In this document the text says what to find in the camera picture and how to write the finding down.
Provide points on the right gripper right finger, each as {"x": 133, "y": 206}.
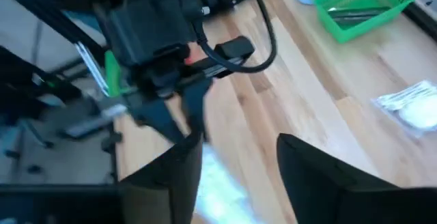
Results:
{"x": 341, "y": 200}

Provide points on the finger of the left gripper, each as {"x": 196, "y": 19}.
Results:
{"x": 160, "y": 118}
{"x": 199, "y": 97}

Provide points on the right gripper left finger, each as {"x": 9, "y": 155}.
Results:
{"x": 153, "y": 200}

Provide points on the vanity pack clear bag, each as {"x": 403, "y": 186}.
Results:
{"x": 416, "y": 108}

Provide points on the wide green plastic basket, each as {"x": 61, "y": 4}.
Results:
{"x": 112, "y": 73}

